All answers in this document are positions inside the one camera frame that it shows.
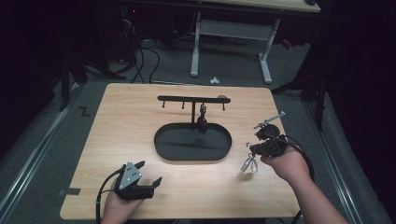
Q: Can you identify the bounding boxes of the metal floor rail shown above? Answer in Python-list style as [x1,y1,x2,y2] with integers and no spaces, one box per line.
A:
[0,82,80,216]
[303,101,365,224]

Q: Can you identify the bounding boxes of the person's right hand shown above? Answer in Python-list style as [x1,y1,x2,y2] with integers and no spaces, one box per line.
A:
[260,145,313,185]

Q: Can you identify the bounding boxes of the black key rack with tray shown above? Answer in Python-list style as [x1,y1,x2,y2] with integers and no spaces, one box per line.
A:
[153,94,233,162]

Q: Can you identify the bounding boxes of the black tripod stand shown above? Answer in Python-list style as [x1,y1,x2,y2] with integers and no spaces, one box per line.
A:
[57,52,127,112]
[270,62,331,132]

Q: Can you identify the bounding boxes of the person's left hand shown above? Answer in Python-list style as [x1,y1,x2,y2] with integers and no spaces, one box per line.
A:
[101,181,145,224]

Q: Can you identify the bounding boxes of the right hand-held gripper black cable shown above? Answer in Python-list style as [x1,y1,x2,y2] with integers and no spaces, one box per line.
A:
[270,132,316,224]

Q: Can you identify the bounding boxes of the black car key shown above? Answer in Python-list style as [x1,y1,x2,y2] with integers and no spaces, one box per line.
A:
[197,104,209,134]

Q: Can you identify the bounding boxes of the white metal frame desk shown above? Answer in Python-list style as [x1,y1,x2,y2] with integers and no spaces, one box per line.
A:
[190,0,321,85]

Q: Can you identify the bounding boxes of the black floor cables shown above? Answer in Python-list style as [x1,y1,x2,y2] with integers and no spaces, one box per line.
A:
[120,8,163,84]

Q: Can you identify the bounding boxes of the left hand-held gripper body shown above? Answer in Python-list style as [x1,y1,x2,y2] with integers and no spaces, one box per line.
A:
[113,161,156,202]

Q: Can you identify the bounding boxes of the left hand-held gripper black cable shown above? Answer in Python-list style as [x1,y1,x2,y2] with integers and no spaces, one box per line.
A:
[94,166,126,224]

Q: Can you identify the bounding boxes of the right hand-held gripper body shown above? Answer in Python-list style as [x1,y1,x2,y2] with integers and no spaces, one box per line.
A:
[252,111,290,158]

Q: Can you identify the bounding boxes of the grey tape strip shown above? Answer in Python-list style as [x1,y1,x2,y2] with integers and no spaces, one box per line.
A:
[59,187,82,197]

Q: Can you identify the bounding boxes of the hand-held gripper black cable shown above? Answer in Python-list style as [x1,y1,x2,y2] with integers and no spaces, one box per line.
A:
[94,166,126,224]
[270,132,316,224]

